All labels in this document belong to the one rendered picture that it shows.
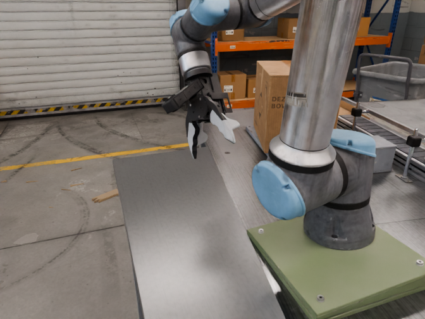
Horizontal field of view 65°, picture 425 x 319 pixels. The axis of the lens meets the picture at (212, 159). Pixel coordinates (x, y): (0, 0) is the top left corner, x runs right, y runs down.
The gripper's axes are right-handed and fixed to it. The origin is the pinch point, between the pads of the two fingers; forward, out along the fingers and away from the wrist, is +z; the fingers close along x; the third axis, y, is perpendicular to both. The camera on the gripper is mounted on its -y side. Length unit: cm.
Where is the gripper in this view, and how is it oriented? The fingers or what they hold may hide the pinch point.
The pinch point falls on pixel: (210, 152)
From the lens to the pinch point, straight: 80.0
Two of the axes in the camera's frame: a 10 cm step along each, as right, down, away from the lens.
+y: 7.4, -1.3, 6.6
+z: 2.5, 9.6, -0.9
